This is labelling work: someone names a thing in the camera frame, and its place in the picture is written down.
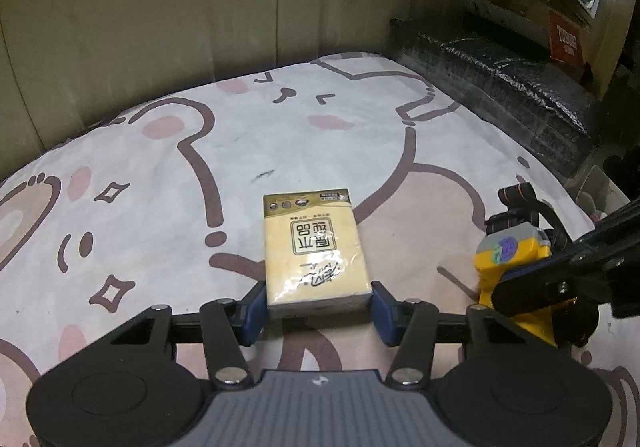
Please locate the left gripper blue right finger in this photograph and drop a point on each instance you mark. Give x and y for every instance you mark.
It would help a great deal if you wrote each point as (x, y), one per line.
(411, 329)

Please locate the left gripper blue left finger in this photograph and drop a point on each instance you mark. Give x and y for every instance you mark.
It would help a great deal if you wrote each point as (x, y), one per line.
(228, 325)

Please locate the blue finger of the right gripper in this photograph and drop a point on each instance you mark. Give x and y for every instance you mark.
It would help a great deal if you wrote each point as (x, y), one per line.
(571, 274)

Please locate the yellow headlamp with strap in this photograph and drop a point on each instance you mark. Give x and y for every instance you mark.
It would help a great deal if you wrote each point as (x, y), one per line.
(526, 231)

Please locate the white plastic bin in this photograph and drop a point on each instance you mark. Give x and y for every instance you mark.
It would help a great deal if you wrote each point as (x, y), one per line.
(594, 192)

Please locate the bear print bed mat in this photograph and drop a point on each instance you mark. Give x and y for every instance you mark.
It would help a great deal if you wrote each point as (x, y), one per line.
(164, 203)

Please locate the black wrapped ottoman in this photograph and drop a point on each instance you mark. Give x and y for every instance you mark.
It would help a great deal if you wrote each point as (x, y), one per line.
(505, 79)

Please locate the red Tuborg carton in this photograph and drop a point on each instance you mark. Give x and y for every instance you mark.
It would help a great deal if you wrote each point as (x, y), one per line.
(564, 41)

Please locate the white cabinet row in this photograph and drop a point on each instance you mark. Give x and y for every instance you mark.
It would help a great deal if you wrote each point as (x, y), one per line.
(68, 64)

